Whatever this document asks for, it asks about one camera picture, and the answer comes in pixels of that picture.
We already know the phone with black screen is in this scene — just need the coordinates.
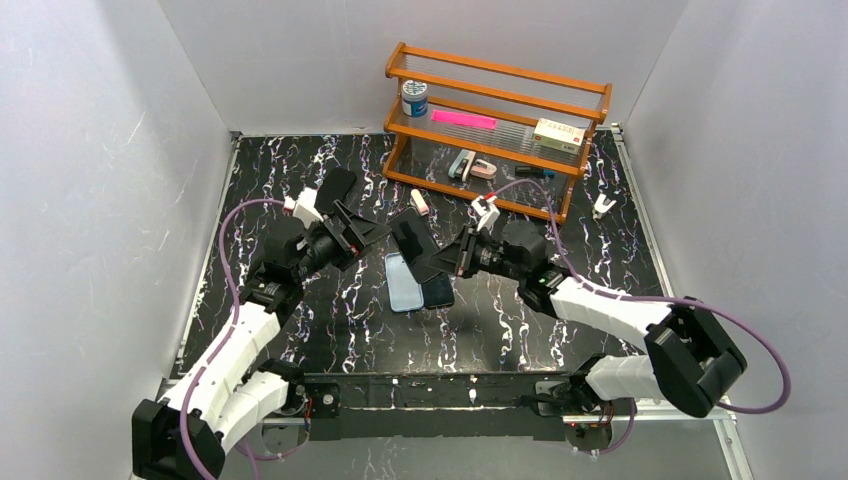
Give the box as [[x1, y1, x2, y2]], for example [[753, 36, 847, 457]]
[[421, 273, 455, 309]]

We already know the light blue phone case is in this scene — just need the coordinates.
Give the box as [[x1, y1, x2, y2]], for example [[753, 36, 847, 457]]
[[384, 253, 424, 313]]

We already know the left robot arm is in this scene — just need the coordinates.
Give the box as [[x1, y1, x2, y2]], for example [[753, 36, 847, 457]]
[[131, 199, 391, 479]]

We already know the small pink stapler on table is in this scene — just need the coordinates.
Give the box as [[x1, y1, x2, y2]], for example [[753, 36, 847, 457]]
[[410, 189, 430, 216]]

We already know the pink white stapler on shelf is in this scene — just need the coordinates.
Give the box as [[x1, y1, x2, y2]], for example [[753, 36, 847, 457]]
[[469, 160, 497, 180]]

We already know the teal white stapler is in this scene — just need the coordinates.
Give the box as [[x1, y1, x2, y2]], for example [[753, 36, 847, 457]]
[[448, 149, 476, 182]]

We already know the black blue marker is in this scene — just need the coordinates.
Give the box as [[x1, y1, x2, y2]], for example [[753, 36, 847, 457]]
[[514, 165, 556, 179]]

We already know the orange wooden two-tier shelf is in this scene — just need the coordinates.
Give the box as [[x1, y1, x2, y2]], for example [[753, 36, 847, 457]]
[[383, 42, 613, 222]]

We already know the white staple remover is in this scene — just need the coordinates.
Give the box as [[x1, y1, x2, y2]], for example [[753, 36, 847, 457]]
[[592, 193, 617, 220]]

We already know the pink flat ruler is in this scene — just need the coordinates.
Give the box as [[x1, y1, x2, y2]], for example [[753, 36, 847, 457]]
[[431, 109, 497, 130]]

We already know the white red cardboard box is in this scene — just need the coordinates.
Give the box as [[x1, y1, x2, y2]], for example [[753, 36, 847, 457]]
[[532, 118, 585, 154]]

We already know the blue white round jar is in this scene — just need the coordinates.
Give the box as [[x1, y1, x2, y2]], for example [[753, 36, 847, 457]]
[[400, 79, 429, 118]]

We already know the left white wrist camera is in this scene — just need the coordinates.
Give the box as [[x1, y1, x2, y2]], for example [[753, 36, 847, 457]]
[[284, 187, 324, 229]]

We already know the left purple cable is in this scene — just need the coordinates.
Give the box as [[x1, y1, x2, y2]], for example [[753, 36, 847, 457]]
[[180, 198, 296, 480]]

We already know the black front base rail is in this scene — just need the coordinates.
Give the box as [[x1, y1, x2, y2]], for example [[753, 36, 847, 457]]
[[301, 372, 587, 441]]

